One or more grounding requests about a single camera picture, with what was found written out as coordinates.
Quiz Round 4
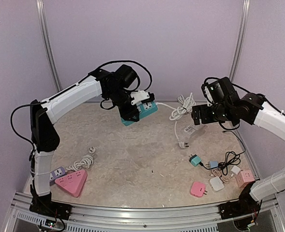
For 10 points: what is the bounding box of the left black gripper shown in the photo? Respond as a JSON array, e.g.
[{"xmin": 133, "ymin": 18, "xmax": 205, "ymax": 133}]
[{"xmin": 106, "ymin": 86, "xmax": 139, "ymax": 120}]

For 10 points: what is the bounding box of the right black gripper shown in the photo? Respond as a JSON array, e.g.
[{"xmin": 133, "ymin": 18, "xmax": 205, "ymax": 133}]
[{"xmin": 191, "ymin": 103, "xmax": 234, "ymax": 125}]

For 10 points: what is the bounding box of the teal power strip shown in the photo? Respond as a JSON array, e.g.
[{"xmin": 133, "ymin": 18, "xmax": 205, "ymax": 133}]
[{"xmin": 121, "ymin": 101, "xmax": 158, "ymax": 126}]

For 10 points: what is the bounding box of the white cube socket adapter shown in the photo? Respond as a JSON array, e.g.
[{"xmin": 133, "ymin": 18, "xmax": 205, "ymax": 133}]
[{"xmin": 181, "ymin": 123, "xmax": 206, "ymax": 140}]

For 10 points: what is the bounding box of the black usb cable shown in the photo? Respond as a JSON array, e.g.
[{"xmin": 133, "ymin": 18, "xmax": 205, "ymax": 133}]
[
  {"xmin": 218, "ymin": 151, "xmax": 241, "ymax": 175},
  {"xmin": 200, "ymin": 130, "xmax": 246, "ymax": 170}
]

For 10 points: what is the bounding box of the teal charger plug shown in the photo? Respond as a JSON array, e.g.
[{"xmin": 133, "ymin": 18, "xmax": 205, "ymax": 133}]
[{"xmin": 189, "ymin": 154, "xmax": 202, "ymax": 167}]

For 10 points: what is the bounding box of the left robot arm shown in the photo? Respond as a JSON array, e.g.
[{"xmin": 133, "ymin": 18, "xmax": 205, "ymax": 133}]
[{"xmin": 30, "ymin": 64, "xmax": 140, "ymax": 215}]

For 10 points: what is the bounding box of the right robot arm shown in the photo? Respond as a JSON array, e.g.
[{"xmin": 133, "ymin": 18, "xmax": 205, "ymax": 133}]
[{"xmin": 191, "ymin": 77, "xmax": 285, "ymax": 215}]

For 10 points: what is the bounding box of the white round plug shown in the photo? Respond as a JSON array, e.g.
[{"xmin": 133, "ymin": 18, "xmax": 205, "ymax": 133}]
[{"xmin": 88, "ymin": 146, "xmax": 96, "ymax": 155}]

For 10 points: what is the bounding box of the pink square plug adapter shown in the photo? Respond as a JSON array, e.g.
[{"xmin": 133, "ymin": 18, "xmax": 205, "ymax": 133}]
[{"xmin": 190, "ymin": 181, "xmax": 207, "ymax": 198}]

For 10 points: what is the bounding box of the light blue charger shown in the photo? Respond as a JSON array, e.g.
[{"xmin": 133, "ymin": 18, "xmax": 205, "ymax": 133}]
[{"xmin": 208, "ymin": 161, "xmax": 219, "ymax": 170}]

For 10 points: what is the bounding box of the small white charger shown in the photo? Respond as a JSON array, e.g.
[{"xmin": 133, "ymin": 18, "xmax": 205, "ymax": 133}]
[{"xmin": 230, "ymin": 165, "xmax": 241, "ymax": 177}]

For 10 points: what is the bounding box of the white square charger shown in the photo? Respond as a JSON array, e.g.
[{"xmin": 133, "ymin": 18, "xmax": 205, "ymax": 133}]
[{"xmin": 209, "ymin": 176, "xmax": 225, "ymax": 192}]

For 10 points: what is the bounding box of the pink cube socket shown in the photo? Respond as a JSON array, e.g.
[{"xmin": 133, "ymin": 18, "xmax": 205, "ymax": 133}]
[{"xmin": 236, "ymin": 170, "xmax": 255, "ymax": 188}]

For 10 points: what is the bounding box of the purple power strip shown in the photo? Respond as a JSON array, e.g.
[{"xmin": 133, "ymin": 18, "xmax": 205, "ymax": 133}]
[{"xmin": 49, "ymin": 167, "xmax": 66, "ymax": 186}]

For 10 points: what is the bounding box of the pink triangular power strip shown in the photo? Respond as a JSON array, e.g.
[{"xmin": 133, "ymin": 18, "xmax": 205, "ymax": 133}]
[{"xmin": 55, "ymin": 170, "xmax": 88, "ymax": 198}]

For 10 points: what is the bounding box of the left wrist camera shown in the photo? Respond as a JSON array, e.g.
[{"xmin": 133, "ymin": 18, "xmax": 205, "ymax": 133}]
[{"xmin": 130, "ymin": 90, "xmax": 155, "ymax": 105}]

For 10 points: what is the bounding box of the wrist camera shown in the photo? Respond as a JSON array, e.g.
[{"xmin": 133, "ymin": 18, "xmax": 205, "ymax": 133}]
[
  {"xmin": 201, "ymin": 77, "xmax": 224, "ymax": 106},
  {"xmin": 130, "ymin": 90, "xmax": 155, "ymax": 105}
]

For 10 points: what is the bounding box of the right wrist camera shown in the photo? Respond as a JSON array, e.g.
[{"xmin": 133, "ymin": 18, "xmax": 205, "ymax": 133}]
[{"xmin": 201, "ymin": 77, "xmax": 224, "ymax": 106}]

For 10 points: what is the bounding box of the coiled black usb cable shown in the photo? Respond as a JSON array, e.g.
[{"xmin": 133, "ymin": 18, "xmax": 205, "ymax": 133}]
[{"xmin": 218, "ymin": 151, "xmax": 241, "ymax": 175}]

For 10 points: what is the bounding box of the pink white usb cable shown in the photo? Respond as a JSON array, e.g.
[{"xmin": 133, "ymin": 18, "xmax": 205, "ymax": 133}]
[{"xmin": 209, "ymin": 168, "xmax": 237, "ymax": 186}]

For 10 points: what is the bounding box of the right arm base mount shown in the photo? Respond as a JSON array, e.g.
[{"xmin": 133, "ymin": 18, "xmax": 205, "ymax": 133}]
[{"xmin": 219, "ymin": 198, "xmax": 261, "ymax": 220}]

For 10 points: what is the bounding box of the aluminium front rail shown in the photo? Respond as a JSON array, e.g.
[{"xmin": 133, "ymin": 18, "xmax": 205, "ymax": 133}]
[{"xmin": 2, "ymin": 192, "xmax": 285, "ymax": 232}]

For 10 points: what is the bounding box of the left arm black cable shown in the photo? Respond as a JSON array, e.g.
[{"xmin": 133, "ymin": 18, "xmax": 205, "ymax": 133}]
[{"xmin": 10, "ymin": 60, "xmax": 153, "ymax": 145}]

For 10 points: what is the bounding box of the right aluminium corner post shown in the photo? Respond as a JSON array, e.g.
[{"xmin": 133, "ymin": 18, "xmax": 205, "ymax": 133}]
[{"xmin": 229, "ymin": 0, "xmax": 251, "ymax": 82}]

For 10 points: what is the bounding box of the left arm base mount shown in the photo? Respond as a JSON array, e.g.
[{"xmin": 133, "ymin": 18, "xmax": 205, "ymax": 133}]
[{"xmin": 29, "ymin": 199, "xmax": 72, "ymax": 220}]

